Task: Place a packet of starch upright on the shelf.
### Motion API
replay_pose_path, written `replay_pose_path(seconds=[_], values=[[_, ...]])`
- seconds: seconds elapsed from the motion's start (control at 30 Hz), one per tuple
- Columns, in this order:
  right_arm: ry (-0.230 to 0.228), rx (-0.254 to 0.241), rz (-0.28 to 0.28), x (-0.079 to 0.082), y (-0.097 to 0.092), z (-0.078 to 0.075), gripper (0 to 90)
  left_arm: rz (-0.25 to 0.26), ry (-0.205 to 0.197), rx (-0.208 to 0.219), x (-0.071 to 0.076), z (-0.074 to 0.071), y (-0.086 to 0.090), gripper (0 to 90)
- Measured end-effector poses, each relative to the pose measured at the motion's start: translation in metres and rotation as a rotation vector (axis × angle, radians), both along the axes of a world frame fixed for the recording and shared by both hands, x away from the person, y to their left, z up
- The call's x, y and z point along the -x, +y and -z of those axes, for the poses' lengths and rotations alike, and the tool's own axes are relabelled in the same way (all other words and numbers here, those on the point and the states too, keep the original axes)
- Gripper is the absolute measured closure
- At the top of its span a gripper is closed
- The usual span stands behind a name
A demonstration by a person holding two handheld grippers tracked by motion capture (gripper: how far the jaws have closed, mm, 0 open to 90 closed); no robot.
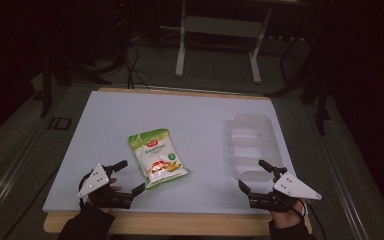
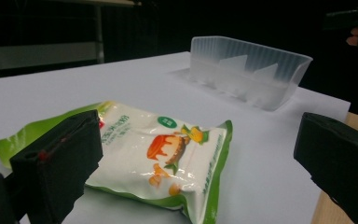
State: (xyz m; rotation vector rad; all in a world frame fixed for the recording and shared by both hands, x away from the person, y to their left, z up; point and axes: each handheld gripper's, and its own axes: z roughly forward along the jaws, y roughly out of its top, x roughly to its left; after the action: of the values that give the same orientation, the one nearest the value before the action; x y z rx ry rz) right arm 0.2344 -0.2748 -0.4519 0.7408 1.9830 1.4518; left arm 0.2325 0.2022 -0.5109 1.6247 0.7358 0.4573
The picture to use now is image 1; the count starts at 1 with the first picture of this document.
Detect person's right hand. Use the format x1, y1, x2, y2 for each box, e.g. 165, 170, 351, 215
271, 199, 308, 230

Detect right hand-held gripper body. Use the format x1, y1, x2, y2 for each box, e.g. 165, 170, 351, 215
248, 166, 323, 213

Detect person's left hand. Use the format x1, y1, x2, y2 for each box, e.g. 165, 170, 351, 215
88, 177, 123, 215

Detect black metal stand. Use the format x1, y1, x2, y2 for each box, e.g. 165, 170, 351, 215
39, 49, 114, 118
265, 31, 335, 137

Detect white table mat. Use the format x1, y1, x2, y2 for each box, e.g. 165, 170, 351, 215
42, 90, 310, 215

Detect white metal stand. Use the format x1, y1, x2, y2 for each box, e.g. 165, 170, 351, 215
174, 0, 274, 85

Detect green and white snack packet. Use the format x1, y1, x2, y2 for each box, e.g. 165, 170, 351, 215
127, 128, 191, 191

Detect wooden table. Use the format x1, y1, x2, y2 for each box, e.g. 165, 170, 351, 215
42, 86, 313, 237

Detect clear plastic tray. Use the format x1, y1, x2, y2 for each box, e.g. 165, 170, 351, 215
225, 113, 285, 183

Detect black floor socket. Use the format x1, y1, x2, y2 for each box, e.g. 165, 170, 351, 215
47, 116, 73, 131

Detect metal floor rail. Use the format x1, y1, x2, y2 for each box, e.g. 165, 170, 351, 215
308, 106, 372, 240
0, 114, 54, 231

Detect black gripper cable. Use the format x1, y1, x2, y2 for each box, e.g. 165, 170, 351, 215
298, 199, 329, 240

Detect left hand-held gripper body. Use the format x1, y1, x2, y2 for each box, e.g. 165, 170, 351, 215
77, 162, 135, 210

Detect black floor cables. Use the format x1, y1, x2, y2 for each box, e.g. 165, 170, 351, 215
123, 41, 153, 90

